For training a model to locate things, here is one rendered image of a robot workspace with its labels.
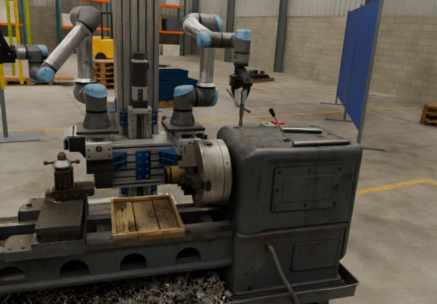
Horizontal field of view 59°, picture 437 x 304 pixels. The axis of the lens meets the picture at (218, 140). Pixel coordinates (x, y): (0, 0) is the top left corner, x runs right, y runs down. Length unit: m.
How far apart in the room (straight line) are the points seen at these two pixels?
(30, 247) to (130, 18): 1.36
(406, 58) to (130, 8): 11.67
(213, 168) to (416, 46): 11.91
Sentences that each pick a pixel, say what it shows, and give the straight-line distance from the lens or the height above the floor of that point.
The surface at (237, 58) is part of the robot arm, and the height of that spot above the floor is 1.60.
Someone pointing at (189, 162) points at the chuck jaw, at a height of 1.13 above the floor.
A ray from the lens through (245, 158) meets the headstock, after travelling 1.61.
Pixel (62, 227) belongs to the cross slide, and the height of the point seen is 0.97.
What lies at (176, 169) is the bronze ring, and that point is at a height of 1.11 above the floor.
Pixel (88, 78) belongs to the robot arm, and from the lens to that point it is 2.33.
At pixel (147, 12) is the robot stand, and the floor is 1.80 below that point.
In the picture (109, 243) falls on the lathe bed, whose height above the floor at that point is 0.86.
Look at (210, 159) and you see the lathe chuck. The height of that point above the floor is 1.19.
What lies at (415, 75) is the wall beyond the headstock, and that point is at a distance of 13.22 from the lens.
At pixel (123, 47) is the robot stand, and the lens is 2.36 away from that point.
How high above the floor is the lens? 1.73
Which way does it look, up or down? 16 degrees down
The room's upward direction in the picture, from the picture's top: 3 degrees clockwise
